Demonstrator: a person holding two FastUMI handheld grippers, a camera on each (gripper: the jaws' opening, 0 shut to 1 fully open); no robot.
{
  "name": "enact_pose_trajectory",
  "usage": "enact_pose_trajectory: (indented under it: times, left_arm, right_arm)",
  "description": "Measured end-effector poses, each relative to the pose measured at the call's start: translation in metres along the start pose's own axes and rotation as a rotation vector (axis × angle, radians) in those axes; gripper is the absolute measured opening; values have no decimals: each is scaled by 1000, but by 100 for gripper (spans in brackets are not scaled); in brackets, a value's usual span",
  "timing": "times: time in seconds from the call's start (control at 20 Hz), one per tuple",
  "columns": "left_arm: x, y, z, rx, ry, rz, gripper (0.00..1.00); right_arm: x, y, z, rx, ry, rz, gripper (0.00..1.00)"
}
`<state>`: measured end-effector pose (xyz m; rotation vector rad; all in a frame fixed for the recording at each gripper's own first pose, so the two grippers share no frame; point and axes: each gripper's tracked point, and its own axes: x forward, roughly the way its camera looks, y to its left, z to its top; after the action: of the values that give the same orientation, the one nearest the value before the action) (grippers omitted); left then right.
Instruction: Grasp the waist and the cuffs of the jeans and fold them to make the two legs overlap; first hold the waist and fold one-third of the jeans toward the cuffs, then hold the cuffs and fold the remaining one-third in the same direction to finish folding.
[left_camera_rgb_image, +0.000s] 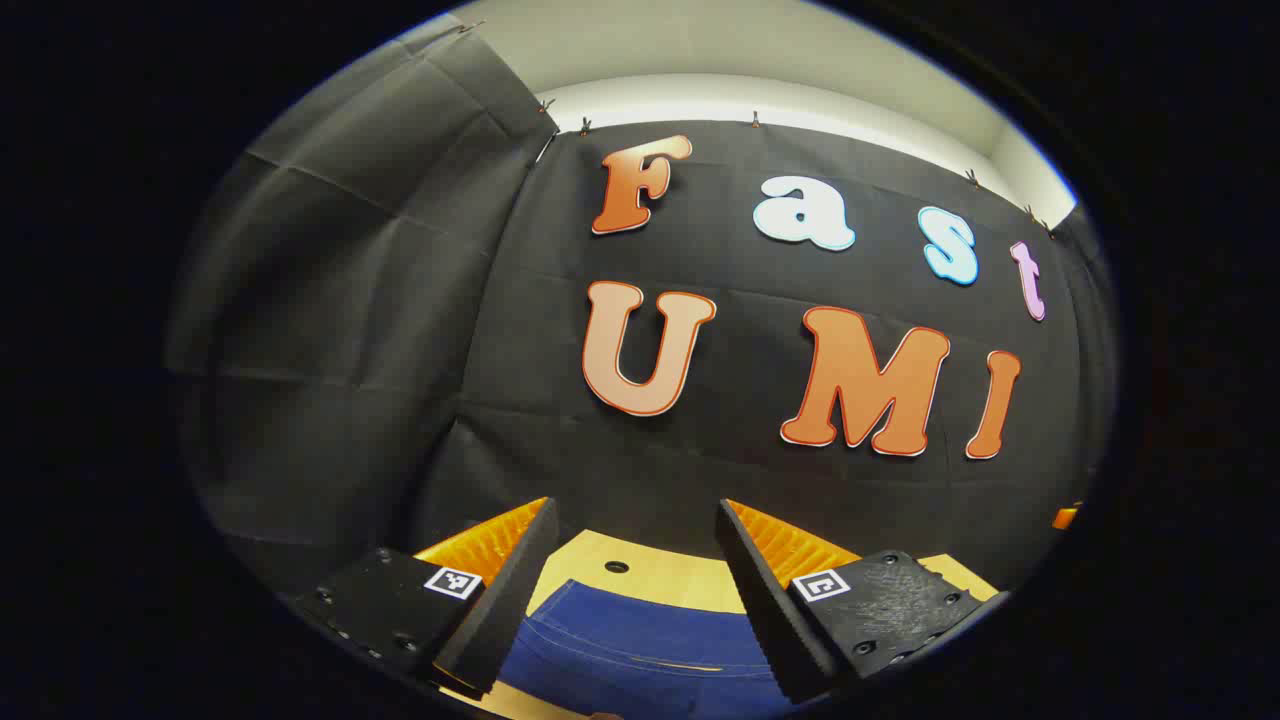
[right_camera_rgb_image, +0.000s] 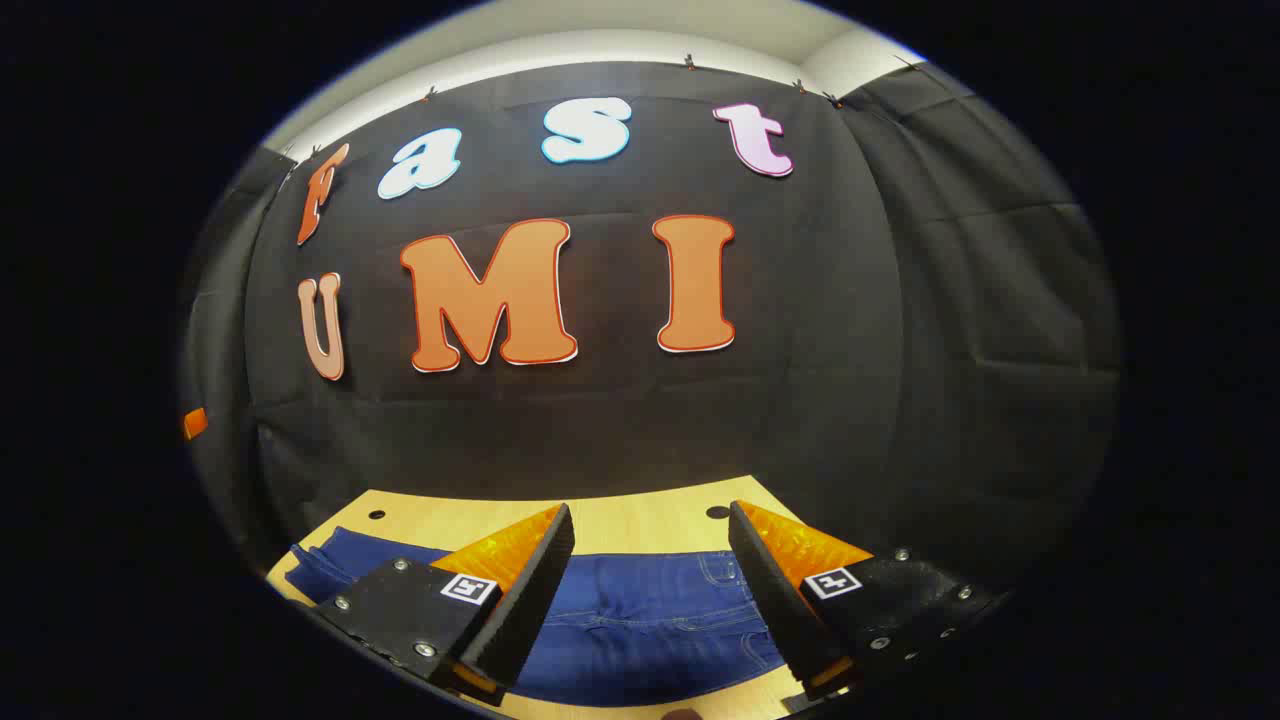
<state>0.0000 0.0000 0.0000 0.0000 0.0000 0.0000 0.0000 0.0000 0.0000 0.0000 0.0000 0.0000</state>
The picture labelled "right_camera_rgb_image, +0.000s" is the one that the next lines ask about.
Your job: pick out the blue denim jeans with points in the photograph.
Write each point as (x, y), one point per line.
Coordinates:
(640, 620)

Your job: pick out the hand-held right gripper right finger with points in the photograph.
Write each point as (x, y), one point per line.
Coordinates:
(775, 590)

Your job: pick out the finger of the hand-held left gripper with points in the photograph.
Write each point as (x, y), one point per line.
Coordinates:
(195, 423)

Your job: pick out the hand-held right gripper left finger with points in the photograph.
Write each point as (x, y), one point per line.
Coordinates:
(530, 600)

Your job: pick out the black backdrop cloth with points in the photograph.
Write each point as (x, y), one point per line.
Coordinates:
(800, 400)

